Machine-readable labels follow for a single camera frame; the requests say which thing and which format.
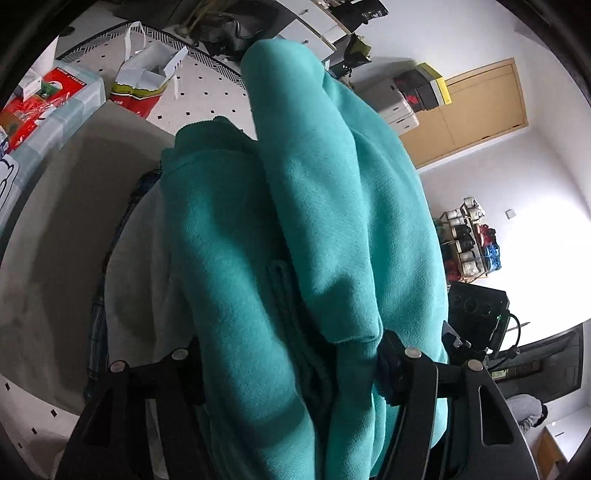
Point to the white fluffy blanket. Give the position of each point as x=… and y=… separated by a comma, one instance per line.
x=138, y=277

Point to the green black bag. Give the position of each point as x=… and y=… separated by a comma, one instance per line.
x=353, y=55

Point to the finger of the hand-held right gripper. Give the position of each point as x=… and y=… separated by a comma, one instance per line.
x=455, y=339

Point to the wooden furniture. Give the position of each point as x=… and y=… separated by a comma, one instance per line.
x=551, y=445

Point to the red flat box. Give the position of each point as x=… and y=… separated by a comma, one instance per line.
x=51, y=97

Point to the wooden door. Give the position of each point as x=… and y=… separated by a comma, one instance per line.
x=480, y=110

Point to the yellow box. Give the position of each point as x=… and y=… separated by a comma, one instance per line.
x=436, y=78

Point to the white dotted rug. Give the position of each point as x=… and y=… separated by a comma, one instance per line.
x=207, y=92

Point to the small black bag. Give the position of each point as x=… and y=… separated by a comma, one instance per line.
x=360, y=9

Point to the white plastic drawer unit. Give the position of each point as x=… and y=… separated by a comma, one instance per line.
x=388, y=101

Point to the black shoe box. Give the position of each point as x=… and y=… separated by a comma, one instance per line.
x=418, y=92

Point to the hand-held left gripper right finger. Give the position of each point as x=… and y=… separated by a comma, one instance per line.
x=392, y=369

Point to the small white box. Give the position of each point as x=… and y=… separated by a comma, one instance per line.
x=30, y=86

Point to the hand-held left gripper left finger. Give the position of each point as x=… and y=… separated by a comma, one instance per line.
x=184, y=378

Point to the table with light checked cloth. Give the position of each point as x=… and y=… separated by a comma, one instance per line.
x=60, y=129

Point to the black panel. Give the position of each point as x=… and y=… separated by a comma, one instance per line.
x=549, y=364

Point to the shoe rack with shoes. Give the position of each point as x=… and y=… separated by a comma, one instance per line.
x=471, y=244

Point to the red green paper bag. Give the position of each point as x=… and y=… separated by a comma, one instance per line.
x=138, y=87

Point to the white drawer cabinet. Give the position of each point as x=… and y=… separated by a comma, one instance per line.
x=304, y=27

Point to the teal hoodie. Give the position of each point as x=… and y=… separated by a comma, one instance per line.
x=300, y=207

